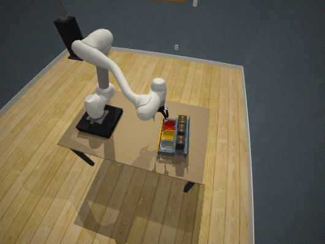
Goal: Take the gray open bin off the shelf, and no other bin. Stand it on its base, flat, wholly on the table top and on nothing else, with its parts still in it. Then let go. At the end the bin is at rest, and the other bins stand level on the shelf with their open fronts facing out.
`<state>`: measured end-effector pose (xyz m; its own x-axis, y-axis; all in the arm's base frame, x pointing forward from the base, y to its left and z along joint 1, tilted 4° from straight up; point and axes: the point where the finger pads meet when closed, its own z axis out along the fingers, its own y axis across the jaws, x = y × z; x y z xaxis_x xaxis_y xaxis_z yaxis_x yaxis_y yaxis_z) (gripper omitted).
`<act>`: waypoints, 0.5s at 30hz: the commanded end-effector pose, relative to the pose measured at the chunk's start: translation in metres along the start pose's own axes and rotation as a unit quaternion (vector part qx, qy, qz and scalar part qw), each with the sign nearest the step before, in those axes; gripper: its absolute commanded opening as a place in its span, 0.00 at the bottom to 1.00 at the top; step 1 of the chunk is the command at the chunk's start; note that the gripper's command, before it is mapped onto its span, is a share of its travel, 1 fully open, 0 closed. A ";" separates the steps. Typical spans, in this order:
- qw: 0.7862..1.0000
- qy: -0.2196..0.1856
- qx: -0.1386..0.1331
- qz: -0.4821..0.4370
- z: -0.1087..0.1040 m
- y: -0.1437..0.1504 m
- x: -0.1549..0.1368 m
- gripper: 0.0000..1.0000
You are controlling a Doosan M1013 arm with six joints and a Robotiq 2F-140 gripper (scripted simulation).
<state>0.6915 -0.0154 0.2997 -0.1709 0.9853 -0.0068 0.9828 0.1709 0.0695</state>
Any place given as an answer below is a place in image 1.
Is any yellow open bin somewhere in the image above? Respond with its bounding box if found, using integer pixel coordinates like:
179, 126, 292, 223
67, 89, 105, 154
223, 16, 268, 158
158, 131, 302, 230
161, 130, 175, 140

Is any red open bin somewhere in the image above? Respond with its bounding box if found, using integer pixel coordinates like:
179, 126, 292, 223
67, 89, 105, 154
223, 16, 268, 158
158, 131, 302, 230
163, 121, 176, 131

